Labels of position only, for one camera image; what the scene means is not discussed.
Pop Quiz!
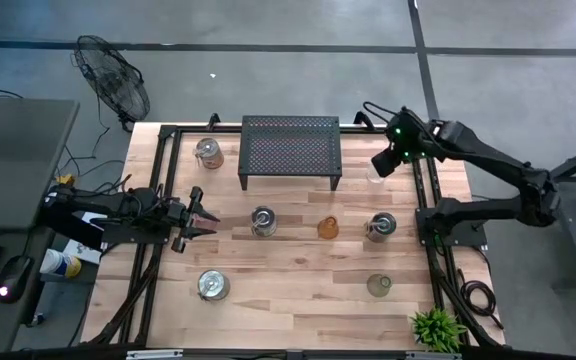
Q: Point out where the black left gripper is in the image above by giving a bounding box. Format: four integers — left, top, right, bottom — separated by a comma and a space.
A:
165, 187, 221, 253

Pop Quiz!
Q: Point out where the clear glass candlestick holder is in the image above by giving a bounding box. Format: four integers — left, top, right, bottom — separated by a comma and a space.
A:
366, 164, 386, 185

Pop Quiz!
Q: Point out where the candle tin brown vanilla label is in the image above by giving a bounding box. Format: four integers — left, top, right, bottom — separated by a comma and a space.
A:
196, 269, 231, 302

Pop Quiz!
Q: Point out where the silver candle tin green label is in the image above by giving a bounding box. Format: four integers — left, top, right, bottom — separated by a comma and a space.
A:
365, 211, 398, 244
250, 205, 278, 238

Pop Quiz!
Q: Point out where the amber glass candlestick holder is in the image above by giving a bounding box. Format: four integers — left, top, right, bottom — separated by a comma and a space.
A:
316, 215, 340, 241

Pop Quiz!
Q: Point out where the green glass candlestick holder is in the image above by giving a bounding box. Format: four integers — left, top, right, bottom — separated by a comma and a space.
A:
366, 273, 393, 299

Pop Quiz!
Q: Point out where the black perforated metal shelf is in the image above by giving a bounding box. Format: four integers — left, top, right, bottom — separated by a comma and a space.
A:
237, 114, 343, 192

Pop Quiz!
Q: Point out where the white paper booklet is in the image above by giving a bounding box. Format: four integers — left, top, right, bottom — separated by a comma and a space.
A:
61, 210, 107, 265

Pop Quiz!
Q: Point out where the white canister yellow lid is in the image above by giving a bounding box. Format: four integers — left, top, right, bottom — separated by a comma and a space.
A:
39, 248, 83, 280

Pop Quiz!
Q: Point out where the black floor fan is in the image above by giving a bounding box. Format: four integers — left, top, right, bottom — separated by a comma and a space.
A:
70, 34, 152, 132

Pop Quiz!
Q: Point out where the green plant white pot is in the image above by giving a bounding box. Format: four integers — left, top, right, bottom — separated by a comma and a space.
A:
409, 307, 469, 354

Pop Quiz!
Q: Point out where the black computer mouse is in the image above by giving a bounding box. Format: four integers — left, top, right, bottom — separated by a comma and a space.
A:
0, 254, 35, 305

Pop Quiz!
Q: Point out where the grey office desk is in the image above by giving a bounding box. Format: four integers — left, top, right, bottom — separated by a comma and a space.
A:
0, 97, 80, 355

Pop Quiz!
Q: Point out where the black aluminium table frame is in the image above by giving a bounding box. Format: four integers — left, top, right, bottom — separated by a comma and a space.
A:
80, 122, 507, 351

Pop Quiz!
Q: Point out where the silver metal bracket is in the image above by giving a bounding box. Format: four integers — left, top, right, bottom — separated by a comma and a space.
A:
125, 348, 184, 360
405, 351, 462, 360

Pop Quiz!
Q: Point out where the coiled black cable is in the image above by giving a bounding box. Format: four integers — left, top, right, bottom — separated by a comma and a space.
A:
457, 269, 505, 331

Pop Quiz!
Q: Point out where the black fan power cable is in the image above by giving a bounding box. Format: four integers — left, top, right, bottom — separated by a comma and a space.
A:
60, 94, 129, 194

